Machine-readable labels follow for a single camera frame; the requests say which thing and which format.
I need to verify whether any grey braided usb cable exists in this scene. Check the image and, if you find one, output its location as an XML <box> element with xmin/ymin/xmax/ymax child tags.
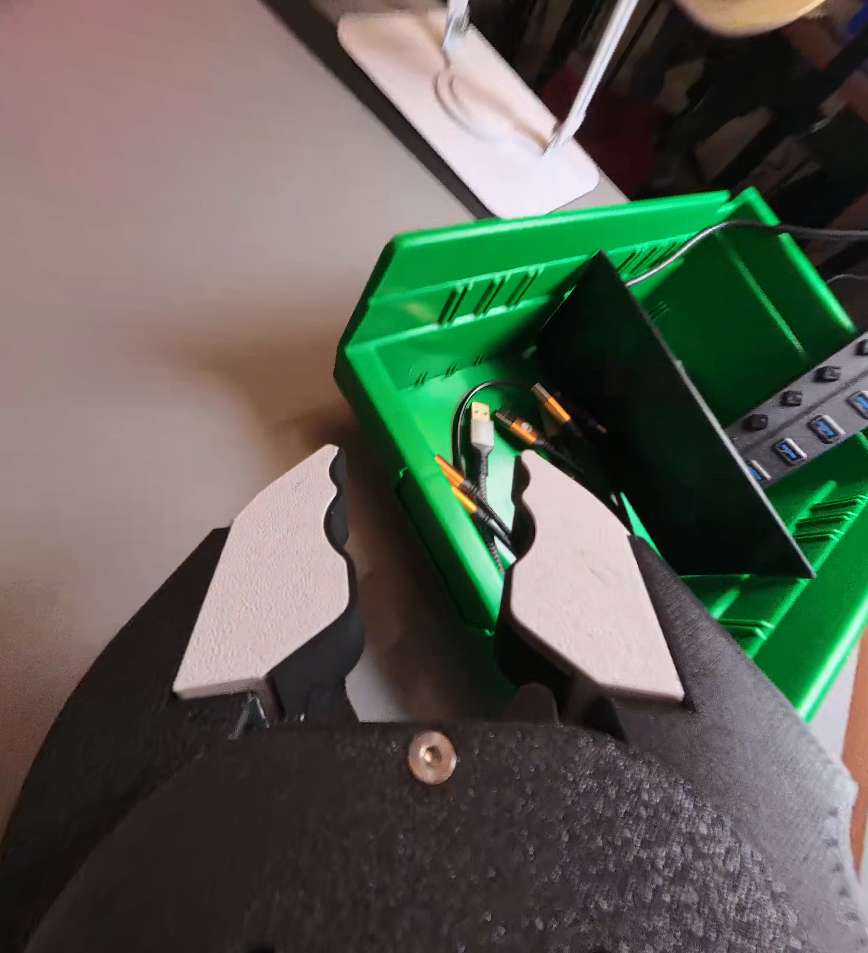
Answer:
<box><xmin>467</xmin><ymin>402</ymin><xmax>518</xmax><ymax>576</ymax></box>

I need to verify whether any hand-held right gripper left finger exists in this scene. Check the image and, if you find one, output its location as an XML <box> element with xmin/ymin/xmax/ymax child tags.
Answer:
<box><xmin>172</xmin><ymin>444</ymin><xmax>366</xmax><ymax>701</ymax></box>

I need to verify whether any black multi-port usb hub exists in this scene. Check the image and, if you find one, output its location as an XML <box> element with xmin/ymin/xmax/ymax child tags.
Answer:
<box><xmin>724</xmin><ymin>301</ymin><xmax>868</xmax><ymax>488</ymax></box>

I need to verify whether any black multi-port hub cable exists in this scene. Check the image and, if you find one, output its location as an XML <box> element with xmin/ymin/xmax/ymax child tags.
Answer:
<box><xmin>623</xmin><ymin>219</ymin><xmax>868</xmax><ymax>287</ymax></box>

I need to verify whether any black divider of green bin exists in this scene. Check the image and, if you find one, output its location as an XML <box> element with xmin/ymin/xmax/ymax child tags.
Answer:
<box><xmin>536</xmin><ymin>251</ymin><xmax>816</xmax><ymax>580</ymax></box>

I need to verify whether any green plastic bin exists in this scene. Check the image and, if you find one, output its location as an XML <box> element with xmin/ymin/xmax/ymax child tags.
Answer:
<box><xmin>333</xmin><ymin>186</ymin><xmax>868</xmax><ymax>722</ymax></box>

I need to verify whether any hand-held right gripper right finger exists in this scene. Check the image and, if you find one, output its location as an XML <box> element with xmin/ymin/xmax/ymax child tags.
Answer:
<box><xmin>495</xmin><ymin>450</ymin><xmax>686</xmax><ymax>704</ymax></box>

